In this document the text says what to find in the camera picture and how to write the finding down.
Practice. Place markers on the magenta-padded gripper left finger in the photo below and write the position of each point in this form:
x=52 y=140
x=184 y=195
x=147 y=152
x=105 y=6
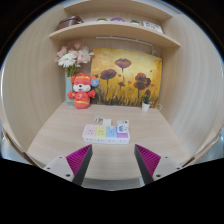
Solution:
x=63 y=168

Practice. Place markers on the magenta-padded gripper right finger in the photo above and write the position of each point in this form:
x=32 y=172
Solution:
x=160 y=168

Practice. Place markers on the white light bar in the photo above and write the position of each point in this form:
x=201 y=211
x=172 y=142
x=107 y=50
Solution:
x=123 y=40

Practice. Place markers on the small plant in white pot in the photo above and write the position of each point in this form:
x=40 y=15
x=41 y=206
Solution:
x=145 y=106

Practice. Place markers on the wooden shelf unit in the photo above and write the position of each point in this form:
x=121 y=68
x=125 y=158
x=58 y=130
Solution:
x=113 y=31

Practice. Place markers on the white plug adapter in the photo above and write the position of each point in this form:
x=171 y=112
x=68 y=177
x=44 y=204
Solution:
x=106 y=121

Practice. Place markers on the red plush toy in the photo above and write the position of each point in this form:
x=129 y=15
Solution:
x=82 y=95

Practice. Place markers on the pink and white flower bouquet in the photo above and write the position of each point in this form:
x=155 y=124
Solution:
x=71 y=58

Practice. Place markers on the white pastel-coloured power strip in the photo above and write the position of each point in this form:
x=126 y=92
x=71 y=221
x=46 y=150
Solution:
x=106 y=135

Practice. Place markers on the teal vase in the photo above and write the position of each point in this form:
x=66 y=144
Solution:
x=68 y=90

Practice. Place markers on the yellow poppy painting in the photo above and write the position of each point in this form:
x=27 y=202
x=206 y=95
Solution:
x=130 y=66

